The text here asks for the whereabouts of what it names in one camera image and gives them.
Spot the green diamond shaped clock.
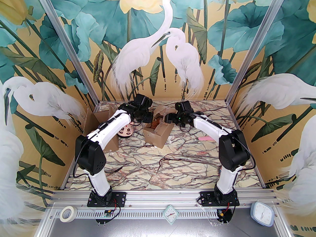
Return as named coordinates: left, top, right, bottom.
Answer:
left=163, top=205, right=178, bottom=225

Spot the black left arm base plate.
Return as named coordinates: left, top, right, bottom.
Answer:
left=87, top=192, right=127, bottom=208

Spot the white masking tape roll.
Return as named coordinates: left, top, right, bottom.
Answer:
left=60, top=206, right=77, bottom=222

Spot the perforated metal strip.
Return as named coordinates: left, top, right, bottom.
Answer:
left=53, top=208, right=247, bottom=219

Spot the blue square alarm clock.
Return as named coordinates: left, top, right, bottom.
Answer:
left=251, top=201, right=274, bottom=226

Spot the aluminium frame rail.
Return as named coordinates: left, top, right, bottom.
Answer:
left=49, top=190, right=282, bottom=208

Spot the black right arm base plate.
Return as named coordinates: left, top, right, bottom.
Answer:
left=199, top=191, right=240, bottom=207

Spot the brown cardboard express box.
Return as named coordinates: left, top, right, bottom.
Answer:
left=85, top=110, right=119, bottom=153
left=143, top=105, right=174, bottom=149

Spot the aluminium frame post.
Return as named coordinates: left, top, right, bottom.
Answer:
left=32, top=0, right=100, bottom=104
left=225, top=0, right=291, bottom=104

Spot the pink faced doll toy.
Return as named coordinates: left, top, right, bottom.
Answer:
left=118, top=124, right=134, bottom=138

